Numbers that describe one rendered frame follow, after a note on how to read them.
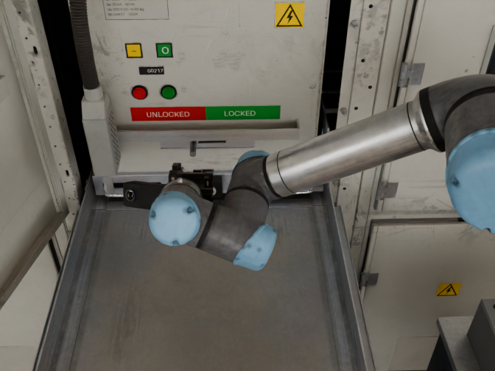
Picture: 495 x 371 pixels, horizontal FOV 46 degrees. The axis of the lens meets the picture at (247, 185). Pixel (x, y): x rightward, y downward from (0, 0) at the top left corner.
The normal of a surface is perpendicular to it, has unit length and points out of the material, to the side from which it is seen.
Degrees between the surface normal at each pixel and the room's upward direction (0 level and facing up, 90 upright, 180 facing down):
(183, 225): 60
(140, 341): 0
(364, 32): 90
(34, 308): 90
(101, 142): 90
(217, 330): 0
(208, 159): 90
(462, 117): 56
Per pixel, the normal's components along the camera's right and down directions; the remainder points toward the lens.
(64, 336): 0.00, -0.76
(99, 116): 0.02, 0.20
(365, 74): 0.03, 0.65
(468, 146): -0.75, -0.56
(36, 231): 0.97, 0.16
